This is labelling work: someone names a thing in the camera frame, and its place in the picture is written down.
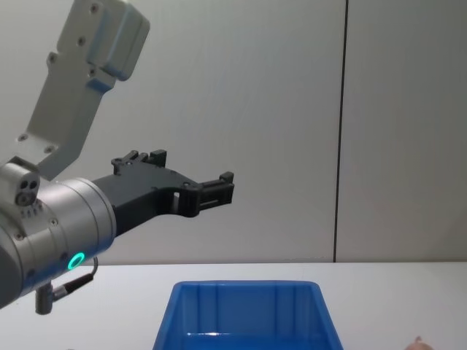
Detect blue plastic bin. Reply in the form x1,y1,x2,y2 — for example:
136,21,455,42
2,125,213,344
151,279,345,350

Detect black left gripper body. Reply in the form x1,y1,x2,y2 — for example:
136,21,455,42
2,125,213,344
93,162,201,238

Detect small pinkish object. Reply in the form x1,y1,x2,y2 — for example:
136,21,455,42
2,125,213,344
406,335,436,350

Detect thin dark cable silver plug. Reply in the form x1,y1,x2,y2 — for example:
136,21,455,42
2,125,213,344
34,257,100,316

